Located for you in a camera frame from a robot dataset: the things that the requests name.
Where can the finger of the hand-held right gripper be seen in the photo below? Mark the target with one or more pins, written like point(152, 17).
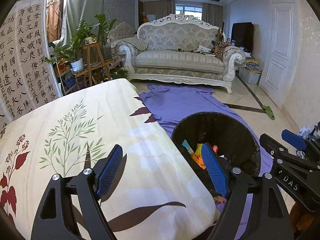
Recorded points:
point(277, 151)
point(293, 137)

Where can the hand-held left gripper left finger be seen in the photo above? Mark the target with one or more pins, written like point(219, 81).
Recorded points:
point(110, 170)

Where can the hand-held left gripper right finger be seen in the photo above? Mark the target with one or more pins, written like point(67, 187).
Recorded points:
point(215, 170)

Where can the orange plastic bag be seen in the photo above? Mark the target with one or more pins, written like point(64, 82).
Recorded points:
point(197, 160)

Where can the red-orange wrapper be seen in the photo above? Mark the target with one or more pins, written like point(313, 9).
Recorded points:
point(215, 148)

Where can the yellow foam fruit net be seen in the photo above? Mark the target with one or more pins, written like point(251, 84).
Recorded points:
point(198, 148)

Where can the white and blue tube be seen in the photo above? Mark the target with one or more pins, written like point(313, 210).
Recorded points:
point(187, 146)

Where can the black round waste bin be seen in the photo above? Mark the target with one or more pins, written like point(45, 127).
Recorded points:
point(225, 127)

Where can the person's right forearm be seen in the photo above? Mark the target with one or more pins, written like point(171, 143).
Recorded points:
point(298, 217)

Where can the green slipper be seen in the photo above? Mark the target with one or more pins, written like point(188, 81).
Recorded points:
point(268, 112)

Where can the cream floral tablecloth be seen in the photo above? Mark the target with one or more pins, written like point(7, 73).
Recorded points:
point(75, 105)

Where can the purple floor cloth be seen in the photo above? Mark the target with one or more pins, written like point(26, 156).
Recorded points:
point(180, 102)

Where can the grey storage box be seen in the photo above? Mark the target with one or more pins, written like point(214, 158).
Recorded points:
point(250, 75)

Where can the white panelled door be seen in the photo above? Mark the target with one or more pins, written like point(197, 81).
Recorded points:
point(277, 55)

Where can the low green plant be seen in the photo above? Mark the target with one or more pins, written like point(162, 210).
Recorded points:
point(118, 74)

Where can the white metal shelf rack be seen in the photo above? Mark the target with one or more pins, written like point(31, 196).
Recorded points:
point(67, 81)

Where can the green plant in white pot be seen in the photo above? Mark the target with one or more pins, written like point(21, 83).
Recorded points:
point(77, 64)

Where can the striped brown cushion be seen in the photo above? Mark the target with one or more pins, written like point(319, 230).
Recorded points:
point(222, 50)

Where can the wooden plant stand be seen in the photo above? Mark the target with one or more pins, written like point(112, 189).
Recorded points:
point(93, 55)

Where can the ornate white carved sofa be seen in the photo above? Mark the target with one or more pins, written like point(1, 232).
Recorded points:
point(175, 60)

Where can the green plant in dark pot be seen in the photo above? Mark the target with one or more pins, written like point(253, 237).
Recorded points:
point(106, 51)

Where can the loose papers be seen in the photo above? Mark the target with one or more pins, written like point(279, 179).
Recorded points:
point(203, 50)

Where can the dark long-necked instrument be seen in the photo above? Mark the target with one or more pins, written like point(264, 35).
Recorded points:
point(218, 35)

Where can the vintage rotary telephone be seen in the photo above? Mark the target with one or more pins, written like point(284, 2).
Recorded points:
point(90, 40)

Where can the patterned armchair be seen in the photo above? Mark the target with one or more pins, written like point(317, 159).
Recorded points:
point(122, 31)

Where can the beige window curtain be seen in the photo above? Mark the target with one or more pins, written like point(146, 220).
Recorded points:
point(161, 10)
point(212, 15)

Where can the orange ornament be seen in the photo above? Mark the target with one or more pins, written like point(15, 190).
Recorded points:
point(145, 18)

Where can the window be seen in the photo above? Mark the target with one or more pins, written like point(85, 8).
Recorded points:
point(188, 10)

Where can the brown hanging garment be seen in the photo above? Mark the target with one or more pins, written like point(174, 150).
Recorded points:
point(53, 17)

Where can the grey-green curtain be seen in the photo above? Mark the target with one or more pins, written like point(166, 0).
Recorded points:
point(80, 5)

